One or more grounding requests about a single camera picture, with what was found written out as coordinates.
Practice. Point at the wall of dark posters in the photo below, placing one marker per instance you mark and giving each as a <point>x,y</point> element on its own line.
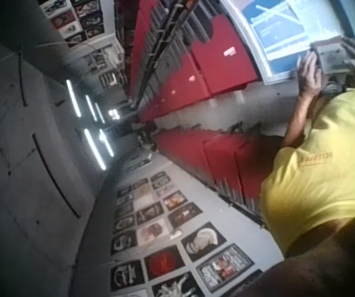
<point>171,241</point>

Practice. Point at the person's right hand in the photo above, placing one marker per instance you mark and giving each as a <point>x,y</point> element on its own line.
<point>354,52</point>

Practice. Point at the long black ceiling track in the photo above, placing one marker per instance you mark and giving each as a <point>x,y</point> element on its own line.
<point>56,176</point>

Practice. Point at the person's left fingers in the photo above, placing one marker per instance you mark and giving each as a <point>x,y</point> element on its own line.
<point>308,63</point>

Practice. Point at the person's left hand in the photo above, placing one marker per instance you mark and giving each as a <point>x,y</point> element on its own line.
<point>309,79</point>

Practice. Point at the white framed blue display board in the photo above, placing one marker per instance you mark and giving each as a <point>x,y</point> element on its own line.
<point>276,34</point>

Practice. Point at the short black ceiling track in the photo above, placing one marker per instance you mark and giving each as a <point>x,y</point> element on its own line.
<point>23,77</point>

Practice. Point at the person's right fingers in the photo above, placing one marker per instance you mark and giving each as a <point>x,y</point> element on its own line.
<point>353,48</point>

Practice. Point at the small group of wall posters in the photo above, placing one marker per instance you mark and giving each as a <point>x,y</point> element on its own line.
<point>73,20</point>

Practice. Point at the cluttered white shelf unit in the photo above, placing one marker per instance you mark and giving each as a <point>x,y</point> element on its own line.
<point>107,63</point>

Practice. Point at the white ceiling tube light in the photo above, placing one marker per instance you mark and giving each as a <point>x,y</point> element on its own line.
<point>91,107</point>
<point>95,150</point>
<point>106,142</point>
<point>99,113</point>
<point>73,98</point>

